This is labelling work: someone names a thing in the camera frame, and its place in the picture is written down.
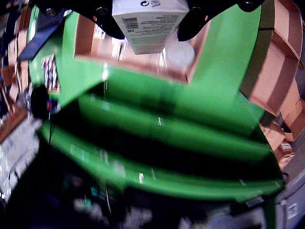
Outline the tall white carton box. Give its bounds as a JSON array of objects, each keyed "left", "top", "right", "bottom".
[{"left": 111, "top": 0, "right": 191, "bottom": 55}]

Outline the black laptop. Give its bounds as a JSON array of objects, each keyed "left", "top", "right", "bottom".
[{"left": 17, "top": 9, "right": 63, "bottom": 62}]

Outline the white bottle teal label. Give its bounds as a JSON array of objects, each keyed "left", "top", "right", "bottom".
[{"left": 165, "top": 35, "right": 196, "bottom": 68}]

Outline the penguin print card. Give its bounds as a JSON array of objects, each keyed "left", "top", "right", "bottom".
[{"left": 41, "top": 54, "right": 61, "bottom": 94}]

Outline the brown shipping carton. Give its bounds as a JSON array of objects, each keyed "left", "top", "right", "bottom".
[{"left": 259, "top": 120, "right": 286, "bottom": 153}]

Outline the shallow cardboard tray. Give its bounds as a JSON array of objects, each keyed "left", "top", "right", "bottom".
[{"left": 73, "top": 14, "right": 213, "bottom": 85}]

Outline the black round device on stand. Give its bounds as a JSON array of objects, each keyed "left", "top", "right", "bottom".
[{"left": 30, "top": 85, "right": 52, "bottom": 120}]

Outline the printed paper sheet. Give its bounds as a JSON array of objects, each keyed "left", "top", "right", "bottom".
[{"left": 0, "top": 119, "right": 41, "bottom": 203}]

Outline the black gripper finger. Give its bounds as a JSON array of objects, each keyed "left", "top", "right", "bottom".
[
  {"left": 177, "top": 0, "right": 265, "bottom": 42},
  {"left": 30, "top": 0, "right": 126, "bottom": 40}
]

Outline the green metal shelf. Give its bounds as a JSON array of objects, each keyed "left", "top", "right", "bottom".
[{"left": 39, "top": 90, "right": 286, "bottom": 203}]

